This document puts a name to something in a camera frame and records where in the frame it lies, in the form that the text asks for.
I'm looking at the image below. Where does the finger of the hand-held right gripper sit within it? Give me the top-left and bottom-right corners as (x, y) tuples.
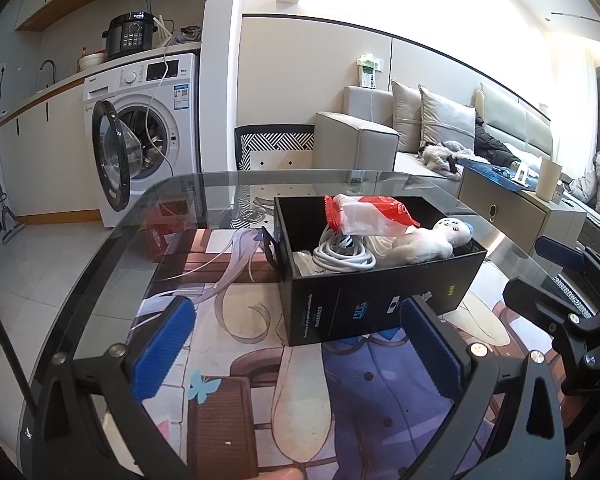
(534, 236), (600, 282)
(502, 277), (596, 332)

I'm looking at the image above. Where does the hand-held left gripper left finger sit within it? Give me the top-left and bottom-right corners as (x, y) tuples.
(32, 295), (198, 480)

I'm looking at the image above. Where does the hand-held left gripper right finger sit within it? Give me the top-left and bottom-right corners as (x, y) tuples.
(400, 295), (568, 480)

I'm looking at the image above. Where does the black cardboard box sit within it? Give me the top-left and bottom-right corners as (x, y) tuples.
(261, 195), (488, 347)

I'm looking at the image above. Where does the white and blue plush toy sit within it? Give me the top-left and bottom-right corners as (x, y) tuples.
(382, 216), (476, 267)

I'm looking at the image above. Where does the white cable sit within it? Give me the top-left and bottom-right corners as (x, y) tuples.
(312, 225), (377, 272)

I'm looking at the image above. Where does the red snack packet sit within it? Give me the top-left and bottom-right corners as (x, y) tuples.
(322, 195), (421, 237)

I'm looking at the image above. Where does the person's left hand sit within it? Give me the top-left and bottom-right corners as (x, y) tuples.
(257, 466), (307, 480)

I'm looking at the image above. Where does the beige coffee table cabinet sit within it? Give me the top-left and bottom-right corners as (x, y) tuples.
(457, 161), (589, 257)

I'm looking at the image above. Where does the white paper box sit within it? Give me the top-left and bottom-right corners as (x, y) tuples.
(537, 156), (564, 202)

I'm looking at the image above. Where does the printed cartoon table mat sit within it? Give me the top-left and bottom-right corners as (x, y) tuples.
(130, 227), (581, 480)

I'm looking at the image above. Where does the blue mat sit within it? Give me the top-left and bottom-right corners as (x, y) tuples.
(462, 160), (542, 192)

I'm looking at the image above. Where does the black jacket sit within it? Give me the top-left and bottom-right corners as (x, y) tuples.
(474, 112), (524, 169)

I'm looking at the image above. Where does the white foam piece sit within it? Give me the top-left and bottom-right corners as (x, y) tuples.
(294, 251), (326, 278)

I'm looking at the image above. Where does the white curtain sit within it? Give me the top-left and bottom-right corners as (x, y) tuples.
(555, 30), (600, 181)

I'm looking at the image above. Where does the grey furry garment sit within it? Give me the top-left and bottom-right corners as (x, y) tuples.
(417, 141), (481, 179)

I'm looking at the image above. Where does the wide grey cushion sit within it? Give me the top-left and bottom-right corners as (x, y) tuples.
(419, 85), (476, 154)

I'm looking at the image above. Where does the narrow grey cushion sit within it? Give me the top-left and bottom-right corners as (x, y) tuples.
(391, 79), (424, 154)

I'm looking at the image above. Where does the beige sofa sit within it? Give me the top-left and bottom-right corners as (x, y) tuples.
(314, 82), (554, 182)

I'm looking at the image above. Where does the white kitchen counter cabinet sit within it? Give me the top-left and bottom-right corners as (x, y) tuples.
(0, 72), (103, 232)

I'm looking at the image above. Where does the black and white patterned chair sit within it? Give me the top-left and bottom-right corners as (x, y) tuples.
(235, 124), (316, 174)

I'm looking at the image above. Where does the white washing machine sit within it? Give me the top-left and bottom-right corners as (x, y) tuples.
(83, 52), (202, 229)

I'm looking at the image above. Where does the white bowl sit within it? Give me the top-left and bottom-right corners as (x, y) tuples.
(78, 52), (109, 72)

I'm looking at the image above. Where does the curved sink faucet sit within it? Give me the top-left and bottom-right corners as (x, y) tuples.
(37, 59), (57, 92)

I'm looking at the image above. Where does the grey cloth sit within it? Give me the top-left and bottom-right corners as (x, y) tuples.
(172, 25), (203, 45)

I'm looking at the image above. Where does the black pressure cooker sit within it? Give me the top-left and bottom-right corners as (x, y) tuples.
(102, 11), (157, 61)

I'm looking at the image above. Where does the white wall control panel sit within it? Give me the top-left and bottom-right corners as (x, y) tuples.
(356, 53), (385, 90)

